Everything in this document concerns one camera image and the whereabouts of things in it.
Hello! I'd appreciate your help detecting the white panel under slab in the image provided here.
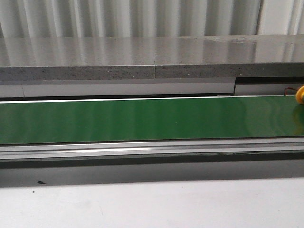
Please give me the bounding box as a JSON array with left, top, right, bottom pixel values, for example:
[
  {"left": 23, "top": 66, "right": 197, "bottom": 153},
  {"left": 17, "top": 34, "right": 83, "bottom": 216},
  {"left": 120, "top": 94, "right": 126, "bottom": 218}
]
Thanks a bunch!
[{"left": 0, "top": 77, "right": 304, "bottom": 98}]

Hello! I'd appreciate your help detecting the grey stone slab shelf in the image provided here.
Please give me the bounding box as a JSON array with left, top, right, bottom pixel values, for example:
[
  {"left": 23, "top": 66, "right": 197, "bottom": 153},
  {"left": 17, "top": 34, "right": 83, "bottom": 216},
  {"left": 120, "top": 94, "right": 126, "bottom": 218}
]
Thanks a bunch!
[{"left": 0, "top": 35, "right": 304, "bottom": 81}]

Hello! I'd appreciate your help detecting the green conveyor belt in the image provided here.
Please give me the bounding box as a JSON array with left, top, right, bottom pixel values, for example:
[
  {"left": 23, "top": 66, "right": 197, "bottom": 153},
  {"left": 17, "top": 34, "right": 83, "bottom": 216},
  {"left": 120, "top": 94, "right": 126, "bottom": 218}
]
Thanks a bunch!
[{"left": 0, "top": 96, "right": 304, "bottom": 145}]

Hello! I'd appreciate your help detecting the aluminium conveyor front rail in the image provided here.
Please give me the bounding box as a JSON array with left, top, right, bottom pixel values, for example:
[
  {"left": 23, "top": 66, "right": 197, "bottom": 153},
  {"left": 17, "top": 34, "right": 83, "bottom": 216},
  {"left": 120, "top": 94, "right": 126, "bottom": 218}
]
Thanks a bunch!
[{"left": 0, "top": 137, "right": 304, "bottom": 161}]

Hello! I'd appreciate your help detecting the white pleated curtain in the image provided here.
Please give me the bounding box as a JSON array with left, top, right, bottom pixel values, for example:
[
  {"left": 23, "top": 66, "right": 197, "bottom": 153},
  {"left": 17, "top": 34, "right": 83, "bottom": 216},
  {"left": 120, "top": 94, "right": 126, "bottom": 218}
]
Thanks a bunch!
[{"left": 0, "top": 0, "right": 304, "bottom": 38}]

